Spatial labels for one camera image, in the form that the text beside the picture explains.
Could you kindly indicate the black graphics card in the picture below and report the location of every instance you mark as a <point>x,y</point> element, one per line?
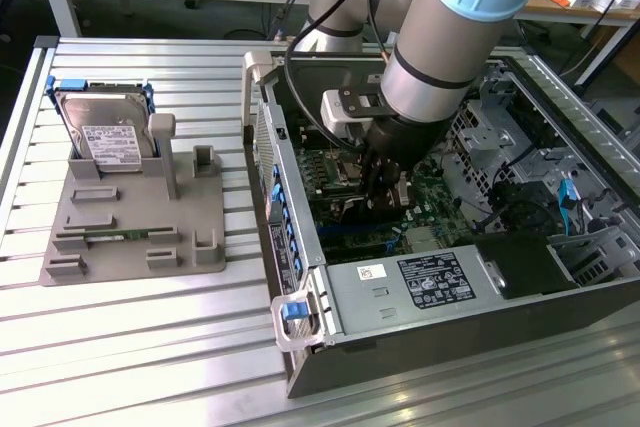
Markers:
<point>372,214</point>

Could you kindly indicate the blue disk carrier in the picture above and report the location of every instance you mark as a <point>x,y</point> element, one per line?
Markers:
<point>72,83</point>

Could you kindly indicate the blue slot latch strip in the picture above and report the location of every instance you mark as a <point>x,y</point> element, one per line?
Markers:
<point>276,194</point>

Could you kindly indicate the green RAM stick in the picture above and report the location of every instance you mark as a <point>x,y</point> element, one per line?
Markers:
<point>120,235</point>

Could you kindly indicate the black expansion slot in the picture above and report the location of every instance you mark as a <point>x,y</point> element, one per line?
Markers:
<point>355,249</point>

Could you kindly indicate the silver hard disk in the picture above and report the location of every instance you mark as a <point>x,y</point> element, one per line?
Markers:
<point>110,132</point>

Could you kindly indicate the CPU socket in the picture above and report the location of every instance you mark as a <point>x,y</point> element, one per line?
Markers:
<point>346,168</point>

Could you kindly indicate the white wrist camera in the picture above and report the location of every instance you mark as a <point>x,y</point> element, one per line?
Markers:
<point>332,112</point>

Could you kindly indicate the black plastic shroud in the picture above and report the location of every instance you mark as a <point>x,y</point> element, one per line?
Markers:
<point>520,262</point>

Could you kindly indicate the grey parts rack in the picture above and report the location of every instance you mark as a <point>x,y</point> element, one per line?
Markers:
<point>130,207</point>

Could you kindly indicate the cluttered wooden desk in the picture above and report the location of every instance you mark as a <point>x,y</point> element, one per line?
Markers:
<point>585,12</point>

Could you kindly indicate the grey power supply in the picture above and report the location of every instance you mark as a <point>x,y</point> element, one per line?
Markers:
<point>360,307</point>

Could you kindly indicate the black open PC case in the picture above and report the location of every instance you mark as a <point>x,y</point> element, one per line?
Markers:
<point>450,347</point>

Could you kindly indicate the silver chipset heatsink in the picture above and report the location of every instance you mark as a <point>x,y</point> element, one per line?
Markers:
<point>422,238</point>

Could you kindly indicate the metal disk bay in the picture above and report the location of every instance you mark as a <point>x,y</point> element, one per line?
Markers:
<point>480,142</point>

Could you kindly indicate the white sticker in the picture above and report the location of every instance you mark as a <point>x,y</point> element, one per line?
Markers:
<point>375,78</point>

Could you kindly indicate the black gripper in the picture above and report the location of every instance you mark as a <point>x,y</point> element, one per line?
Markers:
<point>405,142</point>

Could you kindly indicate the green motherboard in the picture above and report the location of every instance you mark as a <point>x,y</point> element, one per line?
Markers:
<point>435,202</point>

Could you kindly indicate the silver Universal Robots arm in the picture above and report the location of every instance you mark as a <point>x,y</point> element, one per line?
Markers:
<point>440,37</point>

